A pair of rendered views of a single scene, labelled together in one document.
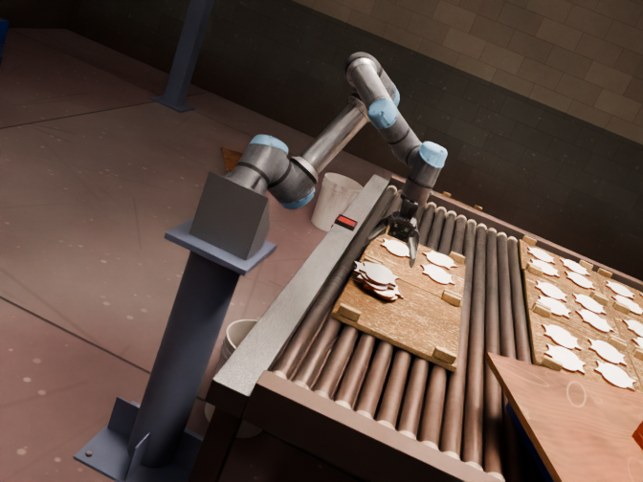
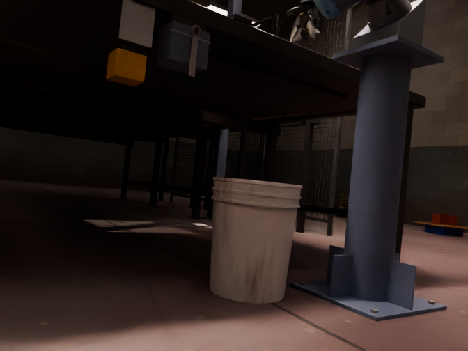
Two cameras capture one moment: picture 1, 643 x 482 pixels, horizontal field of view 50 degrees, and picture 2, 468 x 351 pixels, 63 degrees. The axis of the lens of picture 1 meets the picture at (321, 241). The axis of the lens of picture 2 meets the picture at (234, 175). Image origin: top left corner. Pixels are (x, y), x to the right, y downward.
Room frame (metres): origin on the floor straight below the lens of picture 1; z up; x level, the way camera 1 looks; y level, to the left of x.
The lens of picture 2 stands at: (3.23, 0.98, 0.35)
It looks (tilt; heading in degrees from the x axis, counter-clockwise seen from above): 1 degrees up; 229
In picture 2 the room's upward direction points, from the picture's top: 6 degrees clockwise
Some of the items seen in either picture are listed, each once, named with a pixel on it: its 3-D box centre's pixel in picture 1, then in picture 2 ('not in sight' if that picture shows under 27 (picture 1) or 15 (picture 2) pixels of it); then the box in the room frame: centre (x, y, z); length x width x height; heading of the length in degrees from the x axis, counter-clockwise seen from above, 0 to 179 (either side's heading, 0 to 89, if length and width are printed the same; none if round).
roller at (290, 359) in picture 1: (354, 251); not in sight; (2.19, -0.12, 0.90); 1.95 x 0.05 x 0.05; 174
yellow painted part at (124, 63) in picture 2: not in sight; (129, 41); (2.76, -0.09, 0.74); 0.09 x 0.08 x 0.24; 174
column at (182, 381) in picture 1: (185, 353); (375, 175); (1.95, 0.28, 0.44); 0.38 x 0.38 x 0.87; 82
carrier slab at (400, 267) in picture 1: (415, 264); not in sight; (2.22, -0.33, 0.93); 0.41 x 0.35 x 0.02; 174
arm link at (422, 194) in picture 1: (417, 190); not in sight; (1.85, -0.19, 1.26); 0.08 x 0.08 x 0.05
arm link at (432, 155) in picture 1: (427, 164); not in sight; (1.85, -0.19, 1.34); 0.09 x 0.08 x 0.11; 30
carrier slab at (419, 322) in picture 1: (401, 311); not in sight; (1.81, -0.29, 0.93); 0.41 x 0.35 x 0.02; 175
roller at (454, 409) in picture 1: (464, 299); not in sight; (2.15, -0.52, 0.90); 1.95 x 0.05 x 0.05; 174
